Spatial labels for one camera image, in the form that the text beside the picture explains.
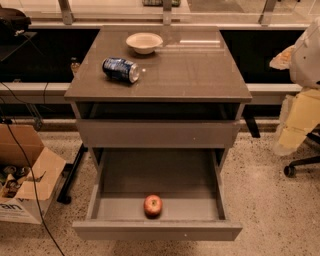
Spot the blue soda can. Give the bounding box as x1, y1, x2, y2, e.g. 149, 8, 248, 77
102, 57, 140, 84

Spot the black cable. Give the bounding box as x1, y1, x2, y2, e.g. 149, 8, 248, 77
0, 81, 66, 256

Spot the small bottle behind cabinet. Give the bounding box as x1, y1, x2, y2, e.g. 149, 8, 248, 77
70, 57, 80, 75

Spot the white bowl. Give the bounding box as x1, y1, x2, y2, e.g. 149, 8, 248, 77
126, 33, 163, 55

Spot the open grey middle drawer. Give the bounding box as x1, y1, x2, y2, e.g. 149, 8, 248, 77
73, 149, 242, 241

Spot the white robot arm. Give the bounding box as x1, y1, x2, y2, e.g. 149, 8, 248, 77
269, 17, 320, 156

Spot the closed grey top drawer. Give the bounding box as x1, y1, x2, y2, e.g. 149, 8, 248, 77
76, 119, 240, 148

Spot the red apple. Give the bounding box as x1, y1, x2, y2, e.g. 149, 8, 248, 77
143, 195, 163, 217

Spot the black bag on desk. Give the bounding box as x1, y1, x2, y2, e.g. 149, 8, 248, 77
0, 7, 31, 41

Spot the grey drawer cabinet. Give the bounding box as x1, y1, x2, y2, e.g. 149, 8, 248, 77
65, 26, 252, 166

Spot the black office chair base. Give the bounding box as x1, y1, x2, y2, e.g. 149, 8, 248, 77
283, 133, 320, 178

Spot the black table leg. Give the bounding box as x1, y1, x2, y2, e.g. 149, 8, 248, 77
57, 145, 87, 205

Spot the cardboard box with cans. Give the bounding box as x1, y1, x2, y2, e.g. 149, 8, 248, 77
0, 124, 66, 224

